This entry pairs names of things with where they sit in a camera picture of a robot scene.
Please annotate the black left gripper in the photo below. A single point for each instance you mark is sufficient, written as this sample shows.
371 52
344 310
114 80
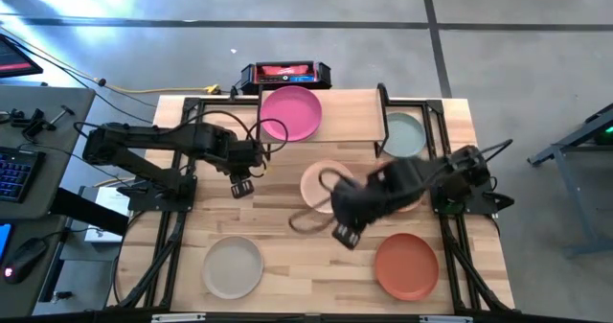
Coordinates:
234 153

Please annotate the pale blue-green plate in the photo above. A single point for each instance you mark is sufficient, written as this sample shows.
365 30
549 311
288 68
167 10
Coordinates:
404 136

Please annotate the black camera clamp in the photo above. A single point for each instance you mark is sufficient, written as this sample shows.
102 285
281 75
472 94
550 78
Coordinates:
29 124

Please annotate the silver metal bracket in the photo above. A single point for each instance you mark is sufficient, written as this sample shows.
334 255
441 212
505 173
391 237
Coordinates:
445 319
179 317

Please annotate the tan plate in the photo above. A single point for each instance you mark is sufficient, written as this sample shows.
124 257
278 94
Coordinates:
415 206

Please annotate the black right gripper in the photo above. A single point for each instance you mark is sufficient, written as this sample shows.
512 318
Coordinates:
359 200

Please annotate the black backlit keyboard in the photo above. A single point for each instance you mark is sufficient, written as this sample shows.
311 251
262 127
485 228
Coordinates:
19 174

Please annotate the cream peach plate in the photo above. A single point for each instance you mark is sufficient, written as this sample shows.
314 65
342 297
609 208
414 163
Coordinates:
313 184

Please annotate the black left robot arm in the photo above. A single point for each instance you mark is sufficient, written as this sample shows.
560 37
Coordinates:
143 138

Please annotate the black aluminium rig frame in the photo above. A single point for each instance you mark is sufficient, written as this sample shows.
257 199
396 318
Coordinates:
452 265

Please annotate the black computer mouse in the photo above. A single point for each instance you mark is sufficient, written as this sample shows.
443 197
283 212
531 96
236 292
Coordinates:
26 260

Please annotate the pale grey plate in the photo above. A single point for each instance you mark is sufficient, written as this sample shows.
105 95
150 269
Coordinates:
233 267

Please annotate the black dish rack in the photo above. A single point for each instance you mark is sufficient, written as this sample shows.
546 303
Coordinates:
352 117

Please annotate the black metal beam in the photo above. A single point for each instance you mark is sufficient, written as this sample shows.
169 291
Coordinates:
91 213

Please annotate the pink plate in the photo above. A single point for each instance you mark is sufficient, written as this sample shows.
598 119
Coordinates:
290 113

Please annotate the blue lit smartphone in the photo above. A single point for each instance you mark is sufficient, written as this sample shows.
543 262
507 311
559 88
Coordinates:
4 241

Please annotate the white paper sheet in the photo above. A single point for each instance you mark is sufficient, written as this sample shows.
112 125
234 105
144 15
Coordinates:
110 200

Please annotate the red black toolbox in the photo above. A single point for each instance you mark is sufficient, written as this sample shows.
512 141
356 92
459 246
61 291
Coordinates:
287 76

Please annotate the black monitor red screen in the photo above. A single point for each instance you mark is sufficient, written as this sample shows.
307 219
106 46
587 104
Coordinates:
14 59

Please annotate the grey metal stand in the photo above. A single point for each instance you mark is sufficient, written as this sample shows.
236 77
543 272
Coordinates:
573 196

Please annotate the terracotta orange plate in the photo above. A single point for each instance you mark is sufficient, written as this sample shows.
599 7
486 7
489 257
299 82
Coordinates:
406 267

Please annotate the grey desk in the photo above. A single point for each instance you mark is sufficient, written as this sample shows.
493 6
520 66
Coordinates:
57 165

